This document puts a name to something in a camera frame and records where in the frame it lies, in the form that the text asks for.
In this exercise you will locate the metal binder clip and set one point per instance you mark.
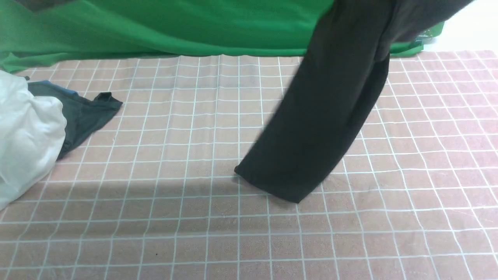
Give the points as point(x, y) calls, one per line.
point(423, 38)

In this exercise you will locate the dark gray long-sleeve top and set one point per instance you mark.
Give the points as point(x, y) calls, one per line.
point(333, 91)

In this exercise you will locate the pink checkered tablecloth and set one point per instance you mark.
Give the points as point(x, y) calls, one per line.
point(152, 195)

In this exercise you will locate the dark teal garment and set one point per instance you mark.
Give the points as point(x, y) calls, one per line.
point(83, 116)

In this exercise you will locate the blue garment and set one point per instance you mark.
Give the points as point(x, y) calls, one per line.
point(63, 89)

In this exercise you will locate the green backdrop cloth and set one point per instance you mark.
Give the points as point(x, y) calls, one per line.
point(44, 32)

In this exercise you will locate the white garment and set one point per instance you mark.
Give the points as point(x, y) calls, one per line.
point(32, 133)

